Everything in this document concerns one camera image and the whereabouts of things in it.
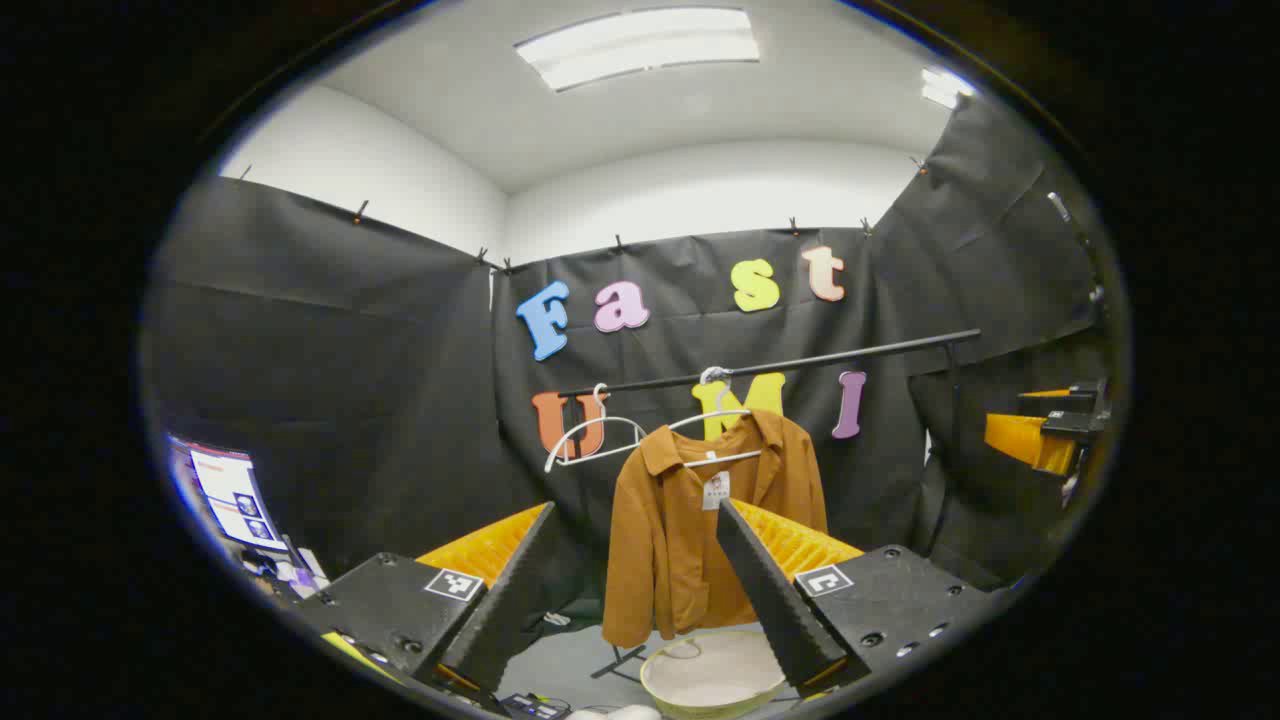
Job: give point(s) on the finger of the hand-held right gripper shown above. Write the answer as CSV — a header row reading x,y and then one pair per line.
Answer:
x,y
1060,402
1025,438

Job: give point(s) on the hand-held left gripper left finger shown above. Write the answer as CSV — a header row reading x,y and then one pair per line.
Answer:
x,y
500,610

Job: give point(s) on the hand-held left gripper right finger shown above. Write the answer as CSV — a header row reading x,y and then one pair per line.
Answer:
x,y
775,590

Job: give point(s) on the white laundry hamper yellow rim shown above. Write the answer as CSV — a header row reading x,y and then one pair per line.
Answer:
x,y
710,670

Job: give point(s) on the brown jacket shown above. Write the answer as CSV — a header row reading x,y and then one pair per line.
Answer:
x,y
665,540

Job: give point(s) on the white clothes hanger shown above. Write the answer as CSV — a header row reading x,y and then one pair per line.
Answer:
x,y
715,382

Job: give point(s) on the black clothes rack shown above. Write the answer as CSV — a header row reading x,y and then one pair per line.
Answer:
x,y
850,352

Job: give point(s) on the empty white hanger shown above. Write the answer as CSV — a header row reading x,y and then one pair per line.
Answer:
x,y
600,430

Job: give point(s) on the white cloth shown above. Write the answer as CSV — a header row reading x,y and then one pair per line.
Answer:
x,y
615,713

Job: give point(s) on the black backdrop cloth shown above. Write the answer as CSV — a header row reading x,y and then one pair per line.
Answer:
x,y
350,350

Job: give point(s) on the small ceiling light panel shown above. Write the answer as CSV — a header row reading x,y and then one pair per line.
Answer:
x,y
945,87

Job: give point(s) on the long ceiling light panel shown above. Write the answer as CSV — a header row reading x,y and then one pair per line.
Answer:
x,y
640,45

